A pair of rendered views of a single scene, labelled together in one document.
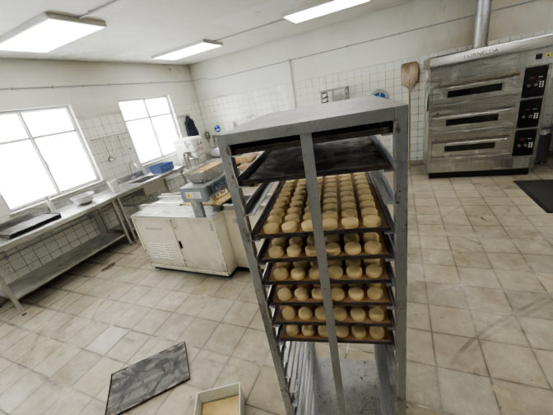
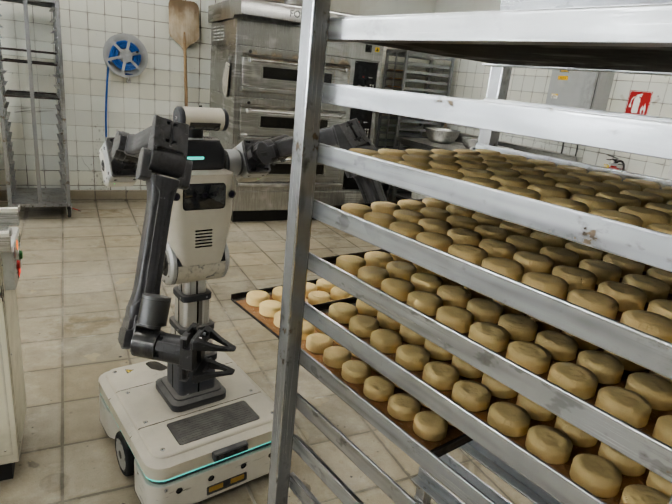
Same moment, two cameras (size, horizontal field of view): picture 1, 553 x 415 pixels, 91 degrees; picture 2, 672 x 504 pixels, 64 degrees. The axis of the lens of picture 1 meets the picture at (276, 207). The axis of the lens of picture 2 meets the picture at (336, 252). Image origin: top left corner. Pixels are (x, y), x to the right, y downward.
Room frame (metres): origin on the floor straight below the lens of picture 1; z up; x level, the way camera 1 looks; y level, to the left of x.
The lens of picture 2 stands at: (0.81, 0.59, 1.43)
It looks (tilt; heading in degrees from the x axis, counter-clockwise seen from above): 18 degrees down; 306
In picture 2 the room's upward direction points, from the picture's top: 6 degrees clockwise
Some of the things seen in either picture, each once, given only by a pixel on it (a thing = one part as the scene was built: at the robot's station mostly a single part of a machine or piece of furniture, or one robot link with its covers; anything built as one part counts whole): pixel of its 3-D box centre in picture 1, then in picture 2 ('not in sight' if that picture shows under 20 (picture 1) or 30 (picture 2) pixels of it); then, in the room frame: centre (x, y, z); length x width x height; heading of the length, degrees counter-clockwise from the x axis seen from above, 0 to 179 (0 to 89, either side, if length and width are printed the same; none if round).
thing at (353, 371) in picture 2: not in sight; (356, 371); (1.24, -0.09, 0.96); 0.05 x 0.05 x 0.02
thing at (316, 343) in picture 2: not in sight; (319, 343); (1.35, -0.13, 0.96); 0.05 x 0.05 x 0.02
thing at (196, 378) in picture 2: not in sight; (211, 361); (1.54, -0.03, 0.88); 0.09 x 0.07 x 0.07; 30
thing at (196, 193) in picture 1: (215, 190); not in sight; (3.03, 0.67, 1.01); 0.72 x 0.33 x 0.34; 153
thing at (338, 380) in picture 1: (335, 305); not in sight; (1.00, -0.19, 0.93); 0.64 x 0.51 x 1.78; 165
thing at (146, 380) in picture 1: (149, 375); not in sight; (1.59, 1.26, 0.02); 0.60 x 0.40 x 0.03; 110
